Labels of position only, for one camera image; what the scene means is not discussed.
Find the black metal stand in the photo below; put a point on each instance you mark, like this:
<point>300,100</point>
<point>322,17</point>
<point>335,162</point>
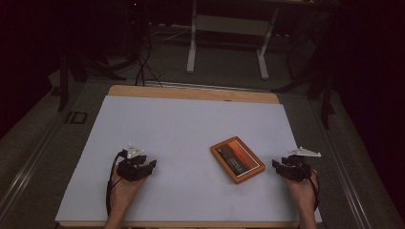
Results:
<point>321,92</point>
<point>63,82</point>

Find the person's right hand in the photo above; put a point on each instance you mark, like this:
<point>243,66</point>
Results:
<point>301,191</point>

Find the black floor plate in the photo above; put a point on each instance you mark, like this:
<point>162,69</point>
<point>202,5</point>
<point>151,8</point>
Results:
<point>76,117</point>

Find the white table mat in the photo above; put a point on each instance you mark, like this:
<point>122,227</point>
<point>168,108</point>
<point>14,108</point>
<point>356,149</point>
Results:
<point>178,136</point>

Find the wooden picture frame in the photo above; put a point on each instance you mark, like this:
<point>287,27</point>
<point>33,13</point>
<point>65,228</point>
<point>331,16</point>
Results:
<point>237,159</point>

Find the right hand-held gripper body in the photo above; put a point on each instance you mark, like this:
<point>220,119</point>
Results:
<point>299,167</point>

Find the person's left hand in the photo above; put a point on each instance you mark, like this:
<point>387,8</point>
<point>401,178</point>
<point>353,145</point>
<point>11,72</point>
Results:
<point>124,191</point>

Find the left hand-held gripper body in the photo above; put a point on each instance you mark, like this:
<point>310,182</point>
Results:
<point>131,171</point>

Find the metal floor rail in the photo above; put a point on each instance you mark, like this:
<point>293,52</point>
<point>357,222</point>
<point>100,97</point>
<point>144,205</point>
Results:
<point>28,165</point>
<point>345,178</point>

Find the white metal desk frame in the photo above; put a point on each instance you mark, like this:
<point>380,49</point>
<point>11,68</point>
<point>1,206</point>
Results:
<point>229,28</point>

